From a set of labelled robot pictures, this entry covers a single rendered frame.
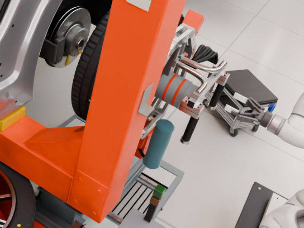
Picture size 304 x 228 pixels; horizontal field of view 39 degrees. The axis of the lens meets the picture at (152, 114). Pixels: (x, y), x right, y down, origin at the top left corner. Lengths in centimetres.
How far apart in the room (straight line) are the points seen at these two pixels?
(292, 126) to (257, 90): 129
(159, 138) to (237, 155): 130
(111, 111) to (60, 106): 169
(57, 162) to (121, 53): 61
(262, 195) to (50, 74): 180
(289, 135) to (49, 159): 108
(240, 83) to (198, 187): 93
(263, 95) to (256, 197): 103
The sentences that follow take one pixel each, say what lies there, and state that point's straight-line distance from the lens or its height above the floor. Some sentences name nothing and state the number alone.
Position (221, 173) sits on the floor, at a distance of 297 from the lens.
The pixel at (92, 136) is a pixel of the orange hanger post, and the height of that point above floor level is 93.
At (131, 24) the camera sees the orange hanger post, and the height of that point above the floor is 139.
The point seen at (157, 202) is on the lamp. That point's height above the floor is 60.
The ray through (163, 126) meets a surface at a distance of 193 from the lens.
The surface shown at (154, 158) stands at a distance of 203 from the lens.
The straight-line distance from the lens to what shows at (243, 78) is 337.
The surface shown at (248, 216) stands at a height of 30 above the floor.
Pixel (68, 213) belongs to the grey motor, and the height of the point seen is 19.
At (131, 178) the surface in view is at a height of 17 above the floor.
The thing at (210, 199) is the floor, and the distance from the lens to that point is 277.
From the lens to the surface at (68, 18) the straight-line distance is 205.
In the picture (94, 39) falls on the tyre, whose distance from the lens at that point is 178.
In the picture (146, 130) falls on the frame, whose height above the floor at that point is 62.
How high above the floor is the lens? 193
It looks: 37 degrees down
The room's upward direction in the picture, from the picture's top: 19 degrees clockwise
